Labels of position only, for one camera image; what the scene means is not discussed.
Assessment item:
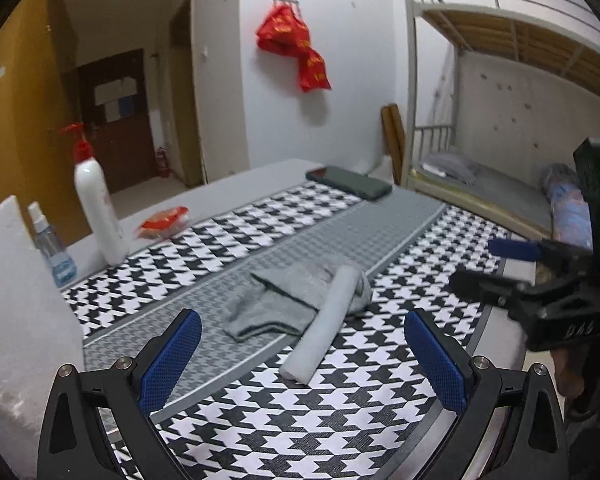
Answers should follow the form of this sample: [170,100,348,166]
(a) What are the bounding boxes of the red plastic bag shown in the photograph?
[256,2,331,93]

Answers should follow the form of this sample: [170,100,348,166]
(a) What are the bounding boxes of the grey cloth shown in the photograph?
[222,260,373,343]

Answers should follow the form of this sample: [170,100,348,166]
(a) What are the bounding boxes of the metal bunk bed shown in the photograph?
[400,0,600,241]

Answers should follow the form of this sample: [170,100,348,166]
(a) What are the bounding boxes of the white foam box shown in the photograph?
[0,195,86,463]

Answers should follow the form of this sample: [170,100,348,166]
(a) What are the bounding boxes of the red snack packet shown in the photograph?
[133,205,191,241]

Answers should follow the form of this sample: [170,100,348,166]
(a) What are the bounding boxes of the grey pillow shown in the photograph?
[420,152,481,183]

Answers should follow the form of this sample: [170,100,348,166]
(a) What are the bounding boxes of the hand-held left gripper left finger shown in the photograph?
[36,308,203,480]

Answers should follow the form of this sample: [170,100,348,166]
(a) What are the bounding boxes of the wooden side door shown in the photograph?
[169,0,206,188]

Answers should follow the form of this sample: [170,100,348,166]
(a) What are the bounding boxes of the wooden wardrobe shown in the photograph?
[0,0,86,246]

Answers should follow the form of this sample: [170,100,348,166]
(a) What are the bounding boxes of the blue patterned quilt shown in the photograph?
[540,162,593,251]

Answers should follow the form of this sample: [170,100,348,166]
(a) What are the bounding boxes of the black phone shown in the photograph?
[305,165,393,202]

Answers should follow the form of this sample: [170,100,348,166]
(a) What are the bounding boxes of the houndstooth table mat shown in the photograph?
[60,180,511,480]

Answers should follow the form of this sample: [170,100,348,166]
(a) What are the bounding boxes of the grey towel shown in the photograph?
[280,265,363,386]

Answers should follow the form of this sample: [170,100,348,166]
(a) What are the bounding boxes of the white pump bottle red top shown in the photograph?
[60,122,129,266]

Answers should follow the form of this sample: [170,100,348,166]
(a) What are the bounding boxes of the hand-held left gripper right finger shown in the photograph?
[403,309,571,480]

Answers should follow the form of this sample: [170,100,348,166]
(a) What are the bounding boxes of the brown entrance door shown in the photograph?
[76,49,156,193]

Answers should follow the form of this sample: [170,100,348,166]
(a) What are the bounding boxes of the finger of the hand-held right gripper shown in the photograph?
[449,267,536,313]
[487,238,588,281]

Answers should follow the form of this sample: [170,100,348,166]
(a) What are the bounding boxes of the blue white door notice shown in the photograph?
[105,99,137,122]

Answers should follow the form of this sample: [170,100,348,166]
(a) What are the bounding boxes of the blue spray bottle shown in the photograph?
[27,201,77,289]

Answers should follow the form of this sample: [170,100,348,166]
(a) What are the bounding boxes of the wooden boards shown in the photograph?
[381,104,407,186]

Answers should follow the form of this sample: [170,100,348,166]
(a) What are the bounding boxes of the person's right hand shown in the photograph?
[552,346,589,407]

